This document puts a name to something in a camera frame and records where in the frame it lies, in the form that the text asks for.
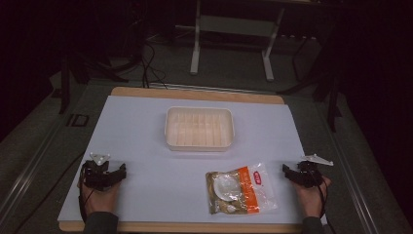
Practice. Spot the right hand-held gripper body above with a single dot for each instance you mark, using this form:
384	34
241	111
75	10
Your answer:
310	175

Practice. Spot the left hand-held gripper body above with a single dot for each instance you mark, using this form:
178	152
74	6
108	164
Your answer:
94	174

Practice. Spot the person's right hand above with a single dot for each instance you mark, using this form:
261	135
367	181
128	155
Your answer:
308	200

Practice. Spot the person's left hand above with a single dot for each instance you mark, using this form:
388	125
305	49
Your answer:
100	200

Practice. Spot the white table mat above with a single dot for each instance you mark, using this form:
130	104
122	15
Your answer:
146	182

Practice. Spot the clear orange snack bag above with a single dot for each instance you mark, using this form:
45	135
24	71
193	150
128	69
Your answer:
242	190

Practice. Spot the black metal stand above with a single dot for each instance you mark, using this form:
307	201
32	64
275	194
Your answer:
331	97
65	91

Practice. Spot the white plastic basket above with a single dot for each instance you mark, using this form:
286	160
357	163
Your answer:
198	130

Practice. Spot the metal floor rail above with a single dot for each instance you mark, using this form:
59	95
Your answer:
352	182
26	182

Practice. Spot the black floor bracket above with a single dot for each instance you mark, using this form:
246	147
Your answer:
77	120

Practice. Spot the white metal table frame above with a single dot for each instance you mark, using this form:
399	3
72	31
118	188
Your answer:
196	48

